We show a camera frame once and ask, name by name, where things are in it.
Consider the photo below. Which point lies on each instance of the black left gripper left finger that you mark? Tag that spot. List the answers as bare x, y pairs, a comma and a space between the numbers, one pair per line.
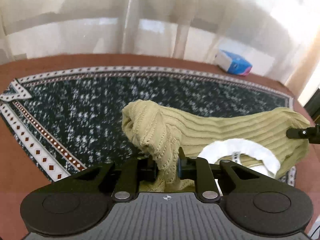
79, 202

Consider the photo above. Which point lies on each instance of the dark patterned rug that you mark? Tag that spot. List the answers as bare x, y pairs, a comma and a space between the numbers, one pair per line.
69, 120

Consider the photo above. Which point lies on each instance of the blue tissue pack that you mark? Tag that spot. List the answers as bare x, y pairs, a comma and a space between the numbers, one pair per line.
232, 63

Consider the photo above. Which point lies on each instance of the olive green knit garment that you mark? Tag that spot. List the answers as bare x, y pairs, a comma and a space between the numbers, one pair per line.
161, 131

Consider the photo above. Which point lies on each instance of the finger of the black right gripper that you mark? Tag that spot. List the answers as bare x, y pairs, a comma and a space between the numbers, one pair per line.
310, 133

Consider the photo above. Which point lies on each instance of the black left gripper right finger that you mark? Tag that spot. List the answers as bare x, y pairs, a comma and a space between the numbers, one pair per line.
252, 201

